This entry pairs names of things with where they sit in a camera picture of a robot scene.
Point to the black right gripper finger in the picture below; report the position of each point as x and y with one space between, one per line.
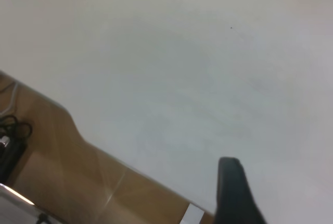
234 198

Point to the chrome metal frame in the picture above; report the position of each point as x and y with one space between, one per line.
13 203

